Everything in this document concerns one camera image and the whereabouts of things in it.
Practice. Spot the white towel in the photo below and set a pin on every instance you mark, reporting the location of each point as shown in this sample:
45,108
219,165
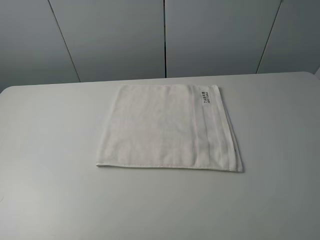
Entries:
169,126

